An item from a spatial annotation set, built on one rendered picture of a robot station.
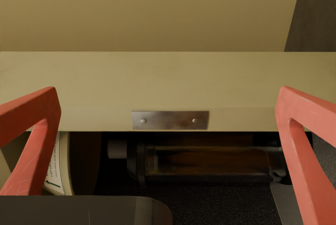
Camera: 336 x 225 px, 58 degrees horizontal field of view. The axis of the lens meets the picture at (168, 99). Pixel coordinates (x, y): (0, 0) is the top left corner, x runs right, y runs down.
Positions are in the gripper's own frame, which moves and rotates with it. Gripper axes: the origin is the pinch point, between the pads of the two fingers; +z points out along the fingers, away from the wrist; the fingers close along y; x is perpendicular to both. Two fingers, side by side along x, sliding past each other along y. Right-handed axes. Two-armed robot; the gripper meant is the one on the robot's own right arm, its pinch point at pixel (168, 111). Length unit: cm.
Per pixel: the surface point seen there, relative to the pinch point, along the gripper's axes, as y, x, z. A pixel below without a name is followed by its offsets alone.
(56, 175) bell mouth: 13.3, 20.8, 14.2
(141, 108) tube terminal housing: 2.4, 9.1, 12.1
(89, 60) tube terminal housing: 9.0, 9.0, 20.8
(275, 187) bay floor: -18.5, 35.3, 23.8
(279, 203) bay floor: -18.5, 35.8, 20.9
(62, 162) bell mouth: 12.2, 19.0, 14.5
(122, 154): 6.3, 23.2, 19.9
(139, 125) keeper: 2.7, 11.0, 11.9
